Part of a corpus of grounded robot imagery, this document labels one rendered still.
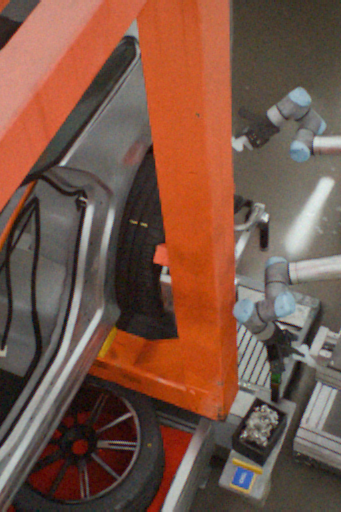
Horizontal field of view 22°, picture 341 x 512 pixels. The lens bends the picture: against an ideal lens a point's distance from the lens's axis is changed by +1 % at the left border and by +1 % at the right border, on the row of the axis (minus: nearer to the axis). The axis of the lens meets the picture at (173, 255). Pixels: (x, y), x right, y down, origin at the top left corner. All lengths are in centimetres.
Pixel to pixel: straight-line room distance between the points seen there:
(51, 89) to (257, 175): 354
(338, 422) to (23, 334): 140
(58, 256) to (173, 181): 108
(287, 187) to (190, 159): 265
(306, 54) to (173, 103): 358
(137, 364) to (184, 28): 175
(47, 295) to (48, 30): 189
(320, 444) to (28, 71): 264
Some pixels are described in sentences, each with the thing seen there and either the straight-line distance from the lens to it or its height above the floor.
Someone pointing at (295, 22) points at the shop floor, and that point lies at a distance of 587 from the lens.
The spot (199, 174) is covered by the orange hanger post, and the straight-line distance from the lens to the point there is 225.
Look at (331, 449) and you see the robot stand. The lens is 375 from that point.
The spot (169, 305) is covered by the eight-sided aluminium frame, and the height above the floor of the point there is 78.
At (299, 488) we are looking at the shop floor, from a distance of 392.
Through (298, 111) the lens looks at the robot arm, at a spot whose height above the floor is 139.
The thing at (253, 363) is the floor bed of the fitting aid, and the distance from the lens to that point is 411.
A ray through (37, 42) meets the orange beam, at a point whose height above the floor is 273.
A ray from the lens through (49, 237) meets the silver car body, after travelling 328.
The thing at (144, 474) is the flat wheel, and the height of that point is 50.
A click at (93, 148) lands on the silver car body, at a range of 283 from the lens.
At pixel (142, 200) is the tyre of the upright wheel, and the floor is 117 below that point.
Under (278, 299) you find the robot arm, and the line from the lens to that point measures 274.
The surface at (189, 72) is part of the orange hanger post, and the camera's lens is 201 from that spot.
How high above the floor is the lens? 363
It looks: 53 degrees down
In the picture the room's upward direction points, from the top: 7 degrees counter-clockwise
